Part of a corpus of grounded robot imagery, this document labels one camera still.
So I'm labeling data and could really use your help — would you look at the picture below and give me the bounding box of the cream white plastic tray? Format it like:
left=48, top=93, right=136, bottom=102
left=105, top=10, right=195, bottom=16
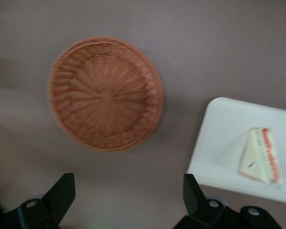
left=186, top=96, right=286, bottom=206

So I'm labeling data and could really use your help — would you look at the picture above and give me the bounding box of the round brown wicker basket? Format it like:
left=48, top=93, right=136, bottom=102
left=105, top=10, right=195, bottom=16
left=48, top=36, right=165, bottom=154

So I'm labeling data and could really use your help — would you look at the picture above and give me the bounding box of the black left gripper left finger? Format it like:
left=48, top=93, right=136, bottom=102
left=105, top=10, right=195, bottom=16
left=0, top=173, right=77, bottom=229

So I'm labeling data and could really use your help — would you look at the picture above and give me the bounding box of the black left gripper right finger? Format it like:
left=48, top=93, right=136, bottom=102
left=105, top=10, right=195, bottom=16
left=172, top=173, right=282, bottom=229

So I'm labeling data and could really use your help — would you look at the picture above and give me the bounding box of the triangle sandwich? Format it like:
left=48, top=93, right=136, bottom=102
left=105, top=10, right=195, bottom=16
left=238, top=127, right=284, bottom=186

